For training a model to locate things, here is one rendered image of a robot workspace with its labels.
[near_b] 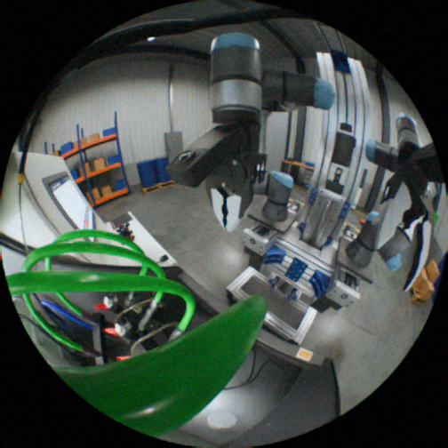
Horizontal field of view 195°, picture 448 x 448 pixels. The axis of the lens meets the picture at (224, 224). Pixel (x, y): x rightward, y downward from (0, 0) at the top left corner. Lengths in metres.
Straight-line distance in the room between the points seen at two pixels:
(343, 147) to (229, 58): 0.55
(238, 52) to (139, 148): 6.40
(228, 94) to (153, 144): 6.56
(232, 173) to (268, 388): 0.65
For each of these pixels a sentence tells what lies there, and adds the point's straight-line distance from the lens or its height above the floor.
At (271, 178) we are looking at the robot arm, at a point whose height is 1.25.
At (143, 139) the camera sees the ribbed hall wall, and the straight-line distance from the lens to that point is 6.61.
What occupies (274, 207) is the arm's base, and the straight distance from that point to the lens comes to 0.67.
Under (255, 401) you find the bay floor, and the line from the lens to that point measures 0.62.
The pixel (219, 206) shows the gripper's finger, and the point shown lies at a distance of 0.23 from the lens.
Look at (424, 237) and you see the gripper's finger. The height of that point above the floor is 1.37.
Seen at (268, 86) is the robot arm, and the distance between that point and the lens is 0.31.
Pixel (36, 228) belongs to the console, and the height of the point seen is 1.34.
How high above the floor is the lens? 1.40
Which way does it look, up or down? 35 degrees down
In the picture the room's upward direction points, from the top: straight up
